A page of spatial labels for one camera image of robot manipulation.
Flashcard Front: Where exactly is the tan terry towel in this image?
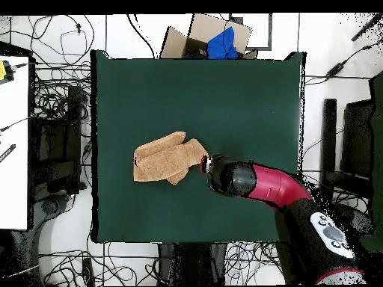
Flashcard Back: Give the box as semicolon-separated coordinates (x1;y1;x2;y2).
132;130;209;185

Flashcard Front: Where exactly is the black flat strip tool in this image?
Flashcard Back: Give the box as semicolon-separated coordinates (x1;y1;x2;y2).
0;143;16;164

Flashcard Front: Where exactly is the dark green table cloth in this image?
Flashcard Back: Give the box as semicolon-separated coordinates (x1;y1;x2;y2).
90;49;307;244

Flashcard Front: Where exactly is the blue cloth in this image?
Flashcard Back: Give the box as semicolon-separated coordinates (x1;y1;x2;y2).
206;26;239;60

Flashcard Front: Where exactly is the open cardboard box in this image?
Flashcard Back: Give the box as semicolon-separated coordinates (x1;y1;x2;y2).
159;13;259;60

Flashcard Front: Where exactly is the black upright bar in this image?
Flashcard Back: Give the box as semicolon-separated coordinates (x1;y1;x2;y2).
320;98;338;205

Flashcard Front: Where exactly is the black equipment case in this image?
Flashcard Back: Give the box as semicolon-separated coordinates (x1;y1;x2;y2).
32;84;83;195

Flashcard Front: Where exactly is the black panel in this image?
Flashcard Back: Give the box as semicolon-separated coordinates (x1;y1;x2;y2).
340;99;375;180

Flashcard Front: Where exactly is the black power strip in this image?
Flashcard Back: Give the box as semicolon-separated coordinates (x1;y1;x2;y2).
82;257;96;286

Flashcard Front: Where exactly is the black power adapter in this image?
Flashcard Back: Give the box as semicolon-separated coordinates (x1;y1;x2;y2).
325;61;346;78

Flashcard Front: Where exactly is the green cloth covered stand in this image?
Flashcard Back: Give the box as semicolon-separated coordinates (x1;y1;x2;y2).
354;71;383;252

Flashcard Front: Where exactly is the white side table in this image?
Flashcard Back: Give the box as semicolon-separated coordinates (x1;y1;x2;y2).
0;55;31;231

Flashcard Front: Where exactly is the black rod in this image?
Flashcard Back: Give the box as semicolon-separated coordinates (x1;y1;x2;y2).
351;13;383;42

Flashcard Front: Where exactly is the yellow and black device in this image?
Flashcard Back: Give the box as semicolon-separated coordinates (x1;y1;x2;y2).
0;60;15;86

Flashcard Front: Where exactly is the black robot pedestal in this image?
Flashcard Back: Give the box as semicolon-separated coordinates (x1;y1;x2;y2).
156;242;228;286

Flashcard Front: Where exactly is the dark square frame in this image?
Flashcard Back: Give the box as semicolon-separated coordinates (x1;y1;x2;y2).
229;13;273;51

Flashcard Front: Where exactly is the grey pedestal leg with foot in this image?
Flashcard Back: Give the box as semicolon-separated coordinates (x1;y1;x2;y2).
334;202;375;237
29;193;77;279

